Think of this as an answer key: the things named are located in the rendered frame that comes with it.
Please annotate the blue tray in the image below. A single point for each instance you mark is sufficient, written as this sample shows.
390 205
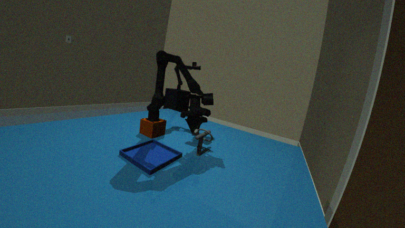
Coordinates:
150 156

